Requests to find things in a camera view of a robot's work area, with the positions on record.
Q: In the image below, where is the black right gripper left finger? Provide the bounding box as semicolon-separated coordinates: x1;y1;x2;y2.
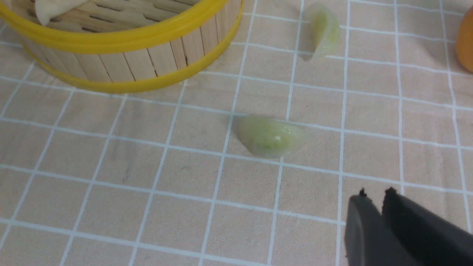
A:
344;188;421;266

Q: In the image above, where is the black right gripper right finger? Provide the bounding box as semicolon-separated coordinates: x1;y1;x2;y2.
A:
382;187;472;266

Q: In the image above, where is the greenish dumpling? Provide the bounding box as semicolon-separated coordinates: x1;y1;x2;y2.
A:
235;116;309;158
303;2;341;59

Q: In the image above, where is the white dumpling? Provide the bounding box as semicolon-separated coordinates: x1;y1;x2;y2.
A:
34;0;88;26

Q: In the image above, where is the bamboo steamer tray yellow rim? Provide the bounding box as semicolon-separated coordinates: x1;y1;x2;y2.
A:
1;0;245;94

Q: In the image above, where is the orange yellow toy pear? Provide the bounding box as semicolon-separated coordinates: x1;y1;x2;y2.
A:
455;7;473;73

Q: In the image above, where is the checkered beige tablecloth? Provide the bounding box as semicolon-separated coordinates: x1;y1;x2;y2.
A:
1;0;472;266

